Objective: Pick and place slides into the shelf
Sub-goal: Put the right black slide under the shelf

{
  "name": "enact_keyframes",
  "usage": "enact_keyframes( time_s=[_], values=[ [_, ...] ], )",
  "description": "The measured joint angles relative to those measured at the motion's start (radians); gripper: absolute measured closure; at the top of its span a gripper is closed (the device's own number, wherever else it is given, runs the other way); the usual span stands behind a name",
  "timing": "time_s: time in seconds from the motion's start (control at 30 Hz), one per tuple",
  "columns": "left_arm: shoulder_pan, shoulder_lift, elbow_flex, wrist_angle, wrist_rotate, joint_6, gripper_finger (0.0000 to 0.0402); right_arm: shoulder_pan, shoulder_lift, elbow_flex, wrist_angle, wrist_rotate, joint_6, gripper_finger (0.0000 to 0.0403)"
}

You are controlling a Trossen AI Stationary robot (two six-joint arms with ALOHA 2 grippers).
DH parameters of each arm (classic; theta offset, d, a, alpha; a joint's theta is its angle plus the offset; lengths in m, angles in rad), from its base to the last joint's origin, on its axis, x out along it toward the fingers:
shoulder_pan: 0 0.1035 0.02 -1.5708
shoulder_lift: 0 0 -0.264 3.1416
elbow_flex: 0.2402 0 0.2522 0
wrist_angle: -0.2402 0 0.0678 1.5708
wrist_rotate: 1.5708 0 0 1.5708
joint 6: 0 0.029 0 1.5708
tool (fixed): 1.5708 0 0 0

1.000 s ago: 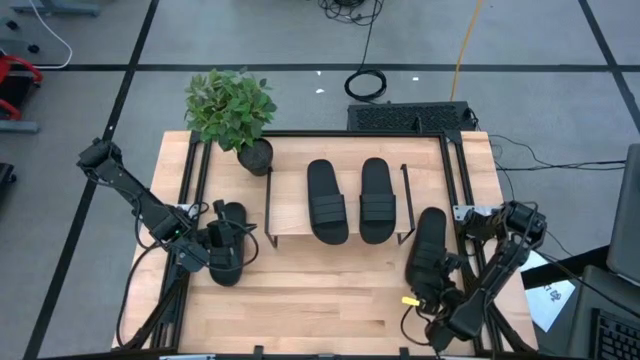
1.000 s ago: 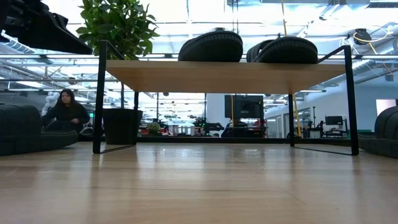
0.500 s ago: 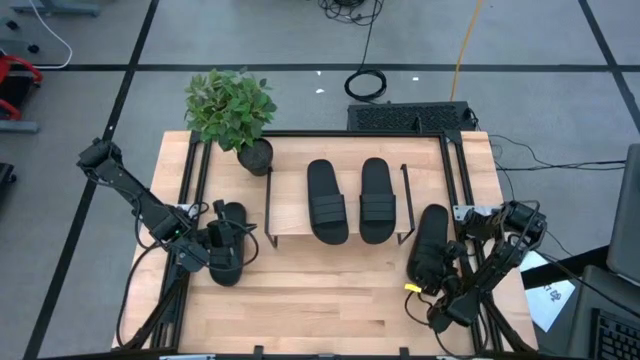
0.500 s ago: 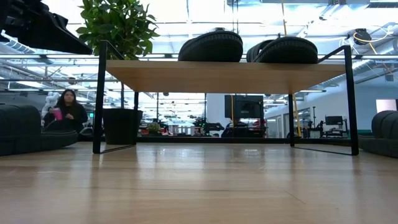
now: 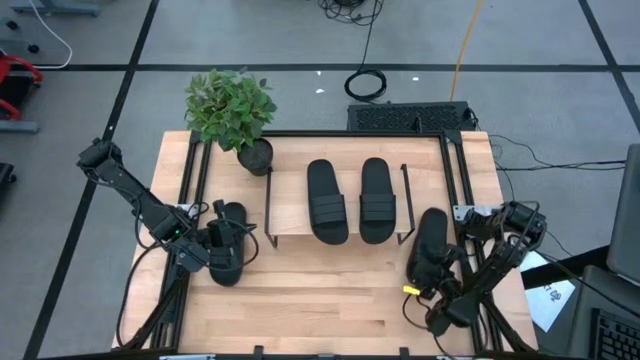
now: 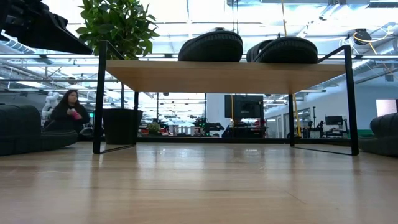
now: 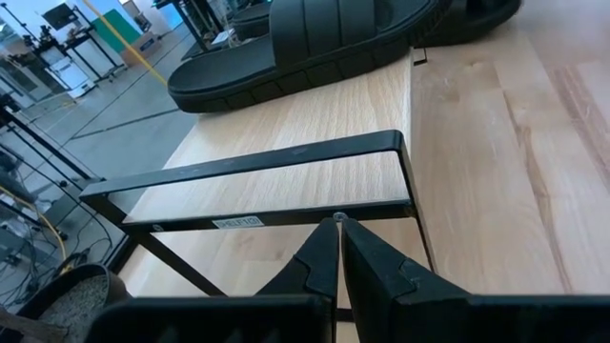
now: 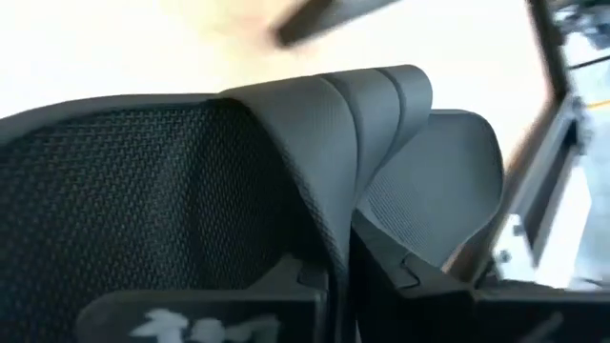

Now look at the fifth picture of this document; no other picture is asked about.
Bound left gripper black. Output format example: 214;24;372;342
206;198;240;269

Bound black rubber slide sandal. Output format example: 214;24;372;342
358;157;398;246
405;207;450;289
306;158;350;247
207;201;249;288

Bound wooden shelf black metal legs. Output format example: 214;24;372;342
263;163;416;249

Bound black plant pot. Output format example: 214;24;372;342
236;138;275;177

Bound green leafy plant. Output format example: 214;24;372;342
184;68;278;153

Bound white paper sheet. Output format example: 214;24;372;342
519;252;577;334

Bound black perforated computer case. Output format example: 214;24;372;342
346;101;476;134

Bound black keyboard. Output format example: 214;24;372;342
589;307;640;360

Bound grey monitor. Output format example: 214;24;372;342
606;143;640;286

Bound grey stand foot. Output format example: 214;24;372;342
0;119;40;134
9;0;101;19

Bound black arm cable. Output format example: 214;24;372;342
115;239;151;349

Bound thin black floor cable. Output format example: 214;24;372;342
487;133;626;174

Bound coiled black cable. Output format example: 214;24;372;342
343;24;388;104

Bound white cable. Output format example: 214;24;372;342
27;0;74;70

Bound yellow cable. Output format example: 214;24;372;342
449;0;487;101

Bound tangled black cable bundle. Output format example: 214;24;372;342
317;0;386;26

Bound red metal frame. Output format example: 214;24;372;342
0;54;45;121

